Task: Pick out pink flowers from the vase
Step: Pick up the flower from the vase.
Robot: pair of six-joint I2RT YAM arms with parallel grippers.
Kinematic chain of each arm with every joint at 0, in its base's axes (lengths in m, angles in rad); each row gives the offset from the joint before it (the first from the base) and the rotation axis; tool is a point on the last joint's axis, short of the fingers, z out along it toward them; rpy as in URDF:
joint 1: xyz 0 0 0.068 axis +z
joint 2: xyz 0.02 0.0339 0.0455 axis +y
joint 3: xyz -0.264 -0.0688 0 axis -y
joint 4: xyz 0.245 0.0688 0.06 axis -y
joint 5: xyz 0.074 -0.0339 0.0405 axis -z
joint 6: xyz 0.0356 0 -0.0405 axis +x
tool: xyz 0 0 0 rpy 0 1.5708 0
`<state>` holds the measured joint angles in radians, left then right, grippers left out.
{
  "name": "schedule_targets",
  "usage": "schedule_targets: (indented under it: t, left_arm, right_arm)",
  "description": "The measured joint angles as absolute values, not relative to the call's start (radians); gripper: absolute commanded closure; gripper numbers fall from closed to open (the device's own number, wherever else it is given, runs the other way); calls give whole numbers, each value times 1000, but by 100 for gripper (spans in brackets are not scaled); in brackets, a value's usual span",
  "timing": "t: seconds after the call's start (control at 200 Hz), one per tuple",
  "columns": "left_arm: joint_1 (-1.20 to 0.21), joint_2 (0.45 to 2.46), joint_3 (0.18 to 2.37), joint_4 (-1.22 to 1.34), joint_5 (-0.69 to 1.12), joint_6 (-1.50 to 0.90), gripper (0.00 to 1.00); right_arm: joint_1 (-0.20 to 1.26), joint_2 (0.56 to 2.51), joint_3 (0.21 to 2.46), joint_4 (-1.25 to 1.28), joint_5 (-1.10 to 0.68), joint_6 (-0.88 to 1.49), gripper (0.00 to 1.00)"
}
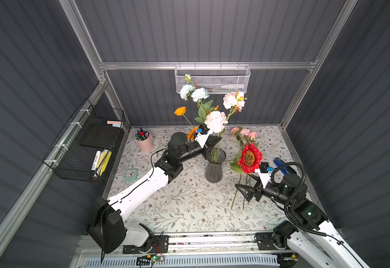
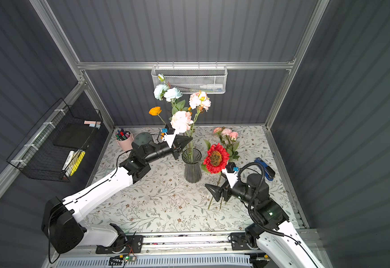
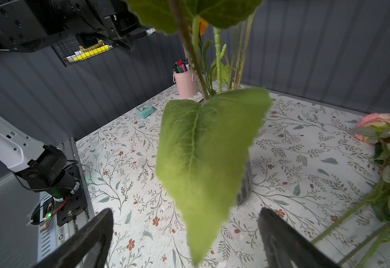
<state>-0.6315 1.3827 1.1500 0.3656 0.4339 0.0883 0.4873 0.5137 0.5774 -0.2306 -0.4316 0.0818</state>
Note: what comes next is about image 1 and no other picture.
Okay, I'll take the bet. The small pink flower spray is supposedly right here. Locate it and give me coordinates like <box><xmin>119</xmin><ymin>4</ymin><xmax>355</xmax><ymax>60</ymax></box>
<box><xmin>204</xmin><ymin>91</ymin><xmax>247</xmax><ymax>163</ymax></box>

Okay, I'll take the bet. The pink peony stem with bud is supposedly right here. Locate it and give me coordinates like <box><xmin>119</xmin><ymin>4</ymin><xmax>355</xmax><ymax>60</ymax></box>
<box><xmin>229</xmin><ymin>126</ymin><xmax>253</xmax><ymax>211</ymax></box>

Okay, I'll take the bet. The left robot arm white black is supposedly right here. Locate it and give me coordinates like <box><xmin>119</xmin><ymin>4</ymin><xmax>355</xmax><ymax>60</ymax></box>
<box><xmin>86</xmin><ymin>131</ymin><xmax>221</xmax><ymax>254</ymax></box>

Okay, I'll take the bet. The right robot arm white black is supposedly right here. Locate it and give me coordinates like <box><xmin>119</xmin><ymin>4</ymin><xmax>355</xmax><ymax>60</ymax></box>
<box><xmin>235</xmin><ymin>162</ymin><xmax>368</xmax><ymax>268</ymax></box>

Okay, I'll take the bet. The dark glass ribbed vase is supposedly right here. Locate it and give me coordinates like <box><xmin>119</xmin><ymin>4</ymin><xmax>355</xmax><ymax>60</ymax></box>
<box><xmin>205</xmin><ymin>148</ymin><xmax>226</xmax><ymax>183</ymax></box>

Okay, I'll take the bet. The red gerbera flower stem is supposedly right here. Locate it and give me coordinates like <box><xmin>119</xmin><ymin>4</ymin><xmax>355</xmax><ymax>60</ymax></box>
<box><xmin>230</xmin><ymin>143</ymin><xmax>263</xmax><ymax>174</ymax></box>

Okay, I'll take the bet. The blue stapler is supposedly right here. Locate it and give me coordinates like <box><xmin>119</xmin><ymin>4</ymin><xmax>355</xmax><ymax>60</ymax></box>
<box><xmin>273</xmin><ymin>158</ymin><xmax>296</xmax><ymax>175</ymax></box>

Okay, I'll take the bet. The orange flower stem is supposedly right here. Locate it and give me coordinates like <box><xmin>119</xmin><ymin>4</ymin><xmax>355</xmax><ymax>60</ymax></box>
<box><xmin>174</xmin><ymin>104</ymin><xmax>220</xmax><ymax>141</ymax></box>

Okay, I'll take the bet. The floral table mat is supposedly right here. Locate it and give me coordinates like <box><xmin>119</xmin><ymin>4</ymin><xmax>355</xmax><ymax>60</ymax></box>
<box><xmin>109</xmin><ymin>126</ymin><xmax>299</xmax><ymax>233</ymax></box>

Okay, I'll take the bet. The light blue flower stem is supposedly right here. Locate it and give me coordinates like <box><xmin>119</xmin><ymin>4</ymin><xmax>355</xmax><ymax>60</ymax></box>
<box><xmin>179</xmin><ymin>74</ymin><xmax>218</xmax><ymax>118</ymax></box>

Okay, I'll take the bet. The white marker in mesh basket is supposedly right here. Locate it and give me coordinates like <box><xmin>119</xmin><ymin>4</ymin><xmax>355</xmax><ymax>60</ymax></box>
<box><xmin>220</xmin><ymin>84</ymin><xmax>246</xmax><ymax>93</ymax></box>

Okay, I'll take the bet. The pink pen cup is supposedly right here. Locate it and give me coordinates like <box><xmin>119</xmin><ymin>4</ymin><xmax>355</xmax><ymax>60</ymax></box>
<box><xmin>135</xmin><ymin>128</ymin><xmax>154</xmax><ymax>153</ymax></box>

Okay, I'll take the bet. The small teal clock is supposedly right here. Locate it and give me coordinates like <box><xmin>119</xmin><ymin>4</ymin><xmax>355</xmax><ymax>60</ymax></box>
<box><xmin>124</xmin><ymin>169</ymin><xmax>138</xmax><ymax>182</ymax></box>

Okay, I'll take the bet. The yellow highlighter in basket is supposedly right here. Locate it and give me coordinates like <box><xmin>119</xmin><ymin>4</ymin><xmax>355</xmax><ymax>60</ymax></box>
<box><xmin>96</xmin><ymin>150</ymin><xmax>112</xmax><ymax>178</ymax></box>

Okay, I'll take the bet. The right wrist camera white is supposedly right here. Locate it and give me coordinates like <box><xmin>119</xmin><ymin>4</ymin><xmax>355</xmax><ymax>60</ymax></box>
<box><xmin>255</xmin><ymin>162</ymin><xmax>274</xmax><ymax>188</ymax></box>

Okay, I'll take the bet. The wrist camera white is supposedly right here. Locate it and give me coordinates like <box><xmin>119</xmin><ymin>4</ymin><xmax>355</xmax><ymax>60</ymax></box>
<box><xmin>255</xmin><ymin>162</ymin><xmax>274</xmax><ymax>188</ymax></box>
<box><xmin>195</xmin><ymin>124</ymin><xmax>213</xmax><ymax>148</ymax></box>

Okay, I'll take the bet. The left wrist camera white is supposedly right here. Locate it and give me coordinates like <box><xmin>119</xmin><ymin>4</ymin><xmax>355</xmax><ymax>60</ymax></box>
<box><xmin>195</xmin><ymin>124</ymin><xmax>213</xmax><ymax>148</ymax></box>

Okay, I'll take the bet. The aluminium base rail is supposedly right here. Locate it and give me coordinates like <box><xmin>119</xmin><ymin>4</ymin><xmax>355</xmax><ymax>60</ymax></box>
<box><xmin>77</xmin><ymin>229</ymin><xmax>346</xmax><ymax>259</ymax></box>

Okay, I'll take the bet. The white mesh wall basket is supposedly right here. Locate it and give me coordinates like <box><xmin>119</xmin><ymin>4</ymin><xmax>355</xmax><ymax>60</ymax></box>
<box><xmin>174</xmin><ymin>64</ymin><xmax>252</xmax><ymax>94</ymax></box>

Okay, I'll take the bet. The black wire wall basket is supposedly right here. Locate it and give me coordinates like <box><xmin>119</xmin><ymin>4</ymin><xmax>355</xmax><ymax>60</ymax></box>
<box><xmin>43</xmin><ymin>100</ymin><xmax>126</xmax><ymax>182</ymax></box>

